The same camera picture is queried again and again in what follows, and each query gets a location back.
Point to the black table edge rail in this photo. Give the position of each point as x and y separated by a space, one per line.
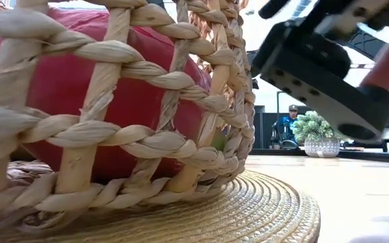
366 157

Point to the round woven straw placemat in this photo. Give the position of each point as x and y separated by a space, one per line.
265 209

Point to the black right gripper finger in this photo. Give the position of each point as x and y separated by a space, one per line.
272 8
316 91

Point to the black partition panel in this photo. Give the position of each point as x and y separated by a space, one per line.
262 131

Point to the person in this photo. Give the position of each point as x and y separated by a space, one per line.
287 123

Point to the pale green plant in patterned pot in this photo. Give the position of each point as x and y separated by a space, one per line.
316 130

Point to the green lime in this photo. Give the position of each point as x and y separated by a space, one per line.
219 143

